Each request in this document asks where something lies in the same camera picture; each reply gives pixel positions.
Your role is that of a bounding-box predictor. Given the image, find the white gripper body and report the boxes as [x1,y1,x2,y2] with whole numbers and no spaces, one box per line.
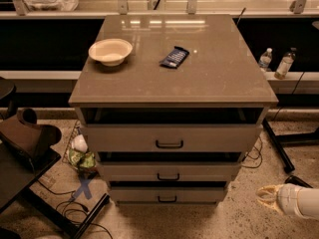
[277,183,302,217]

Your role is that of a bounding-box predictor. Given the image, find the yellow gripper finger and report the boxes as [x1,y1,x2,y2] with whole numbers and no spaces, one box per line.
[256,185,283,213]

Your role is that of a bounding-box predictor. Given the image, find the grey drawer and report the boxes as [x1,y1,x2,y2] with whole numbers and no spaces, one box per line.
[110,181,227,204]
[97,161,240,182]
[81,124,262,152]

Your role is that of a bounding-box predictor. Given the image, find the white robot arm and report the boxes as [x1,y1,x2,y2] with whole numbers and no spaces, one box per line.
[256,183,319,220]

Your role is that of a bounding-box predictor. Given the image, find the grey drawer cabinet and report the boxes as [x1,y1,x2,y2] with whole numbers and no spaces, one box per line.
[68,13,279,207]

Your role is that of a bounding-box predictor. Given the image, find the black table leg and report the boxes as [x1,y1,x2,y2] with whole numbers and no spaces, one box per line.
[262,119,295,174]

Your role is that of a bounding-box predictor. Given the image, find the clear water bottle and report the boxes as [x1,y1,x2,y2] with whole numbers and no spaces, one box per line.
[258,48,272,72]

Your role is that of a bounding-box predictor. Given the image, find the bottle with yellow liquid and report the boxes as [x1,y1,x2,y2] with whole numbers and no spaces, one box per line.
[274,48,296,80]

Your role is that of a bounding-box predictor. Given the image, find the blue snack bar wrapper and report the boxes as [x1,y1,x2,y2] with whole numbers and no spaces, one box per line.
[159,46,189,69]

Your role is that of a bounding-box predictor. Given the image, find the blue tape cross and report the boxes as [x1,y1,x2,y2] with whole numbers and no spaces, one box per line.
[72,178,92,199]

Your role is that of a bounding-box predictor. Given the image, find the green patterned bag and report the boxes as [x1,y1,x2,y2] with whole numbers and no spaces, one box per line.
[67,148,97,173]

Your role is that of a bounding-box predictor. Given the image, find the white round object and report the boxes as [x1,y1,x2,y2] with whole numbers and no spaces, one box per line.
[71,134,88,152]

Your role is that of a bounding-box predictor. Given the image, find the white bowl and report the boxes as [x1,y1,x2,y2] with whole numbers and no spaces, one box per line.
[89,39,133,67]

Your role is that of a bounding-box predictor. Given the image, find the black office chair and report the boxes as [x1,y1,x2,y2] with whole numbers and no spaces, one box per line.
[0,78,110,239]

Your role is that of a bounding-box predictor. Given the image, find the black cable behind cabinet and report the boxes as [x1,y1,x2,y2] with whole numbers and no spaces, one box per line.
[241,135,264,169]

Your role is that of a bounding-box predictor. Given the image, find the black floor cable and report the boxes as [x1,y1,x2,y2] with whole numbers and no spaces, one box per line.
[36,178,114,239]

